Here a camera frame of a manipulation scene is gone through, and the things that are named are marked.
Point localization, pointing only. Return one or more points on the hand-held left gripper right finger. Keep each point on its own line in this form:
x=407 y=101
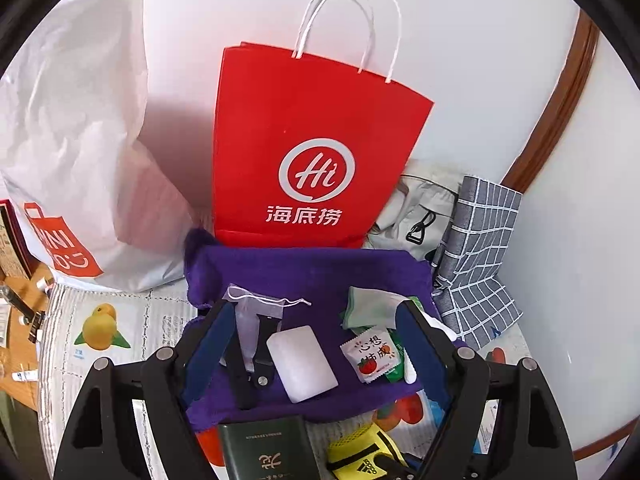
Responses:
x=419 y=347

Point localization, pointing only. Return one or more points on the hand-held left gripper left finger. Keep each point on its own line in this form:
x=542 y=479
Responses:
x=212 y=347

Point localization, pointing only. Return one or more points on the green snack packet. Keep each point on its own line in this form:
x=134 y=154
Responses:
x=397 y=369

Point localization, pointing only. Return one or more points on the white rectangular soap bar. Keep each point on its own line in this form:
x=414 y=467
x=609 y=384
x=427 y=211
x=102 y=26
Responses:
x=302 y=362

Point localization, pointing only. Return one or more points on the persimmon print small packet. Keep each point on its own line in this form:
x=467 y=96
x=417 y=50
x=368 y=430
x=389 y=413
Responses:
x=367 y=355

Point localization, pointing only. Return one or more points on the black folding tool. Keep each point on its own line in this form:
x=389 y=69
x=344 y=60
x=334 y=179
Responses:
x=262 y=365

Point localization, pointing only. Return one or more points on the light green cloth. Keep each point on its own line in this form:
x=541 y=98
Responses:
x=370 y=307

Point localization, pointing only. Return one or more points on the fruit print table cover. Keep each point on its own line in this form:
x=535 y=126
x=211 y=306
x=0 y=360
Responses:
x=125 y=320

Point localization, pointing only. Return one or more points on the grey checked cloth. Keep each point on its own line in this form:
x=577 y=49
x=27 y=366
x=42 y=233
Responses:
x=475 y=260

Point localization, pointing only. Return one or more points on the dark green booklet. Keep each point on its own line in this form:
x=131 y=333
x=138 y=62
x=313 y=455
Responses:
x=265 y=450

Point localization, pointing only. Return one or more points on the purple towel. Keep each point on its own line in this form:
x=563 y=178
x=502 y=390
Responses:
x=320 y=280

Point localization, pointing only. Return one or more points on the yellow black glove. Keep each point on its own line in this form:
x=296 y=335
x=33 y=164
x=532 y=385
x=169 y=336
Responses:
x=360 y=455

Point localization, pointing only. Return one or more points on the beige fabric bag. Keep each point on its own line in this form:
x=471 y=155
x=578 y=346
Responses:
x=415 y=195

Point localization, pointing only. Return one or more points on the black metal tool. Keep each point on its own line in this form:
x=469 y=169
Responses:
x=30 y=320

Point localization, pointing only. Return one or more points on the small white tube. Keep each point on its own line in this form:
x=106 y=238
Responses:
x=25 y=375

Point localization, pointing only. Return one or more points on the wooden furniture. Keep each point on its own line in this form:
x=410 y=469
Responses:
x=20 y=355

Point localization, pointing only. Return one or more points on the red paper bag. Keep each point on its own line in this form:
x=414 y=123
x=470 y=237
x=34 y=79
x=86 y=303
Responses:
x=300 y=110

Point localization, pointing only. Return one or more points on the white plastic shopping bag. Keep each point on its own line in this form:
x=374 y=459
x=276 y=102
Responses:
x=75 y=135

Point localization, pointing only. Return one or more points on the brown wooden frame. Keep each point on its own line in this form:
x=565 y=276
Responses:
x=555 y=110

